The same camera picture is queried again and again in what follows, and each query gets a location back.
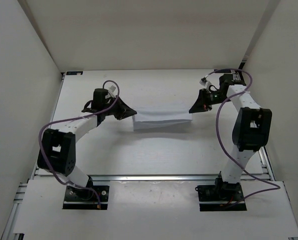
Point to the blue left corner label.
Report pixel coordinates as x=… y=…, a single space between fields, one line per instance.
x=74 y=73

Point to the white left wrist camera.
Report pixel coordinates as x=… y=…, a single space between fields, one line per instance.
x=112 y=90

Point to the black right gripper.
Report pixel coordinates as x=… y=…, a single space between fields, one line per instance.
x=202 y=103

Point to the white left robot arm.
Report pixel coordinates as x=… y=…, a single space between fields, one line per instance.
x=57 y=153

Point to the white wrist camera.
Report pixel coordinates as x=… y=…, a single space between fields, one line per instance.
x=205 y=83
x=112 y=90

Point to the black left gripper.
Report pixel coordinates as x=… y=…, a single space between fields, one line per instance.
x=124 y=111

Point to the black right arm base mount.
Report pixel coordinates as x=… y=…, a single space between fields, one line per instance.
x=221 y=197

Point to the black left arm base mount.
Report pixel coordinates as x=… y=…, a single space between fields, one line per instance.
x=80 y=199

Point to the aluminium left front frame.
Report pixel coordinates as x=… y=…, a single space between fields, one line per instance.
x=8 y=232

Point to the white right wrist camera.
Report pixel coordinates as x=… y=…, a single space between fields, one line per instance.
x=205 y=83

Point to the white fabric skirt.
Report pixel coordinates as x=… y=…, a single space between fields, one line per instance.
x=160 y=116

